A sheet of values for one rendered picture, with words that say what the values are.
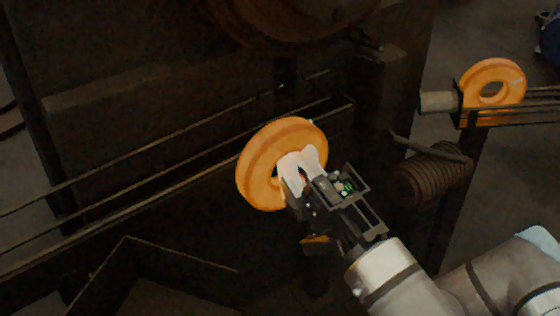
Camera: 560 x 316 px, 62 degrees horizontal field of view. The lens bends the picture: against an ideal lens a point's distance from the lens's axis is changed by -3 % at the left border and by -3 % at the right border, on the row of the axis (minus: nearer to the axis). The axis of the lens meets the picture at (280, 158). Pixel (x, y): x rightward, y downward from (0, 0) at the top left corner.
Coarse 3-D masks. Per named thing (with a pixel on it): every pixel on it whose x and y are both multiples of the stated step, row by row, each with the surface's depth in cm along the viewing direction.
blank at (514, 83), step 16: (480, 64) 110; (496, 64) 108; (512, 64) 109; (464, 80) 112; (480, 80) 111; (512, 80) 111; (464, 96) 114; (480, 96) 117; (496, 96) 116; (512, 96) 113; (480, 112) 117
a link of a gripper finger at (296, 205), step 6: (282, 180) 71; (282, 186) 71; (288, 186) 70; (282, 192) 70; (288, 192) 70; (288, 198) 69; (294, 198) 69; (300, 198) 69; (288, 204) 69; (294, 204) 68; (300, 204) 68; (294, 210) 68; (300, 210) 68; (294, 216) 69; (300, 216) 68; (300, 222) 68
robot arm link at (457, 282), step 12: (444, 276) 69; (456, 276) 67; (468, 276) 65; (444, 288) 65; (456, 288) 66; (468, 288) 65; (468, 300) 64; (480, 300) 64; (468, 312) 64; (480, 312) 64
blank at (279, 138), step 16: (272, 128) 70; (288, 128) 70; (304, 128) 71; (256, 144) 70; (272, 144) 69; (288, 144) 71; (304, 144) 73; (320, 144) 76; (240, 160) 71; (256, 160) 69; (272, 160) 71; (320, 160) 78; (240, 176) 71; (256, 176) 71; (256, 192) 73; (272, 192) 75; (272, 208) 77
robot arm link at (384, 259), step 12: (384, 240) 63; (396, 240) 62; (372, 252) 60; (384, 252) 60; (396, 252) 60; (408, 252) 62; (360, 264) 60; (372, 264) 59; (384, 264) 59; (396, 264) 59; (408, 264) 60; (348, 276) 62; (360, 276) 60; (372, 276) 59; (384, 276) 59; (360, 288) 61; (372, 288) 59; (360, 300) 62
